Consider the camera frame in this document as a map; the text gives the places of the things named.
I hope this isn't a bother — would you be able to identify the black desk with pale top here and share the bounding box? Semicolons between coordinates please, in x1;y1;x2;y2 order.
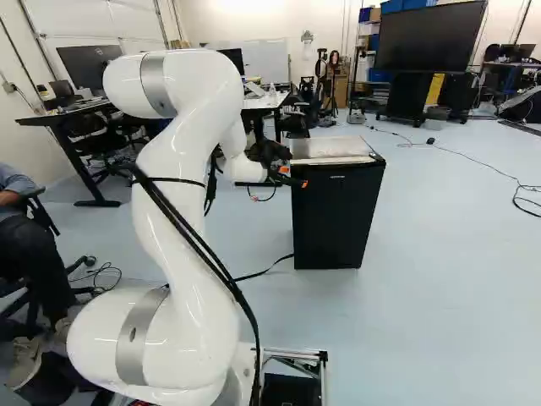
234;88;297;188

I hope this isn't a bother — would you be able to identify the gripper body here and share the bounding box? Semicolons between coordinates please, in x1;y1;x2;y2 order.
265;163;285;187

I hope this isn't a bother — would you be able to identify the black fridge power cable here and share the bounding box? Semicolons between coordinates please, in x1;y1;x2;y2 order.
233;252;295;283

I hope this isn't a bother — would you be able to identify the black desk with monitors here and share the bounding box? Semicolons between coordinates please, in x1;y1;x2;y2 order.
15;101;143;208

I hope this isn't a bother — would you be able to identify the large black screen on stand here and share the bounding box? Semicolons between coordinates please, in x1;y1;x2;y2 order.
374;0;489;128

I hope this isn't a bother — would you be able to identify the black mini fridge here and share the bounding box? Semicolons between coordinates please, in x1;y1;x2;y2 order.
289;134;386;271

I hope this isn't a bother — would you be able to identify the person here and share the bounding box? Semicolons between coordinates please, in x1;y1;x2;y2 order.
0;162;75;343

